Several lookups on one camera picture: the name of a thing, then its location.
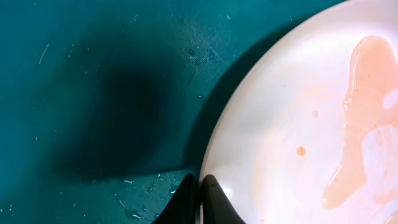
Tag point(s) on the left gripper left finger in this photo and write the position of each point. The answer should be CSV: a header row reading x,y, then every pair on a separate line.
x,y
181,209

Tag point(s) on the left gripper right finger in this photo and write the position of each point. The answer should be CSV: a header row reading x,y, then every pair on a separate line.
x,y
216,207

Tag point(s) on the teal plastic tray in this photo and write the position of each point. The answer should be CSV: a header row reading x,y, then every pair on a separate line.
x,y
106,105

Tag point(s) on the white plate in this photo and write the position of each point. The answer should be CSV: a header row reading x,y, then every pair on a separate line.
x,y
310,134

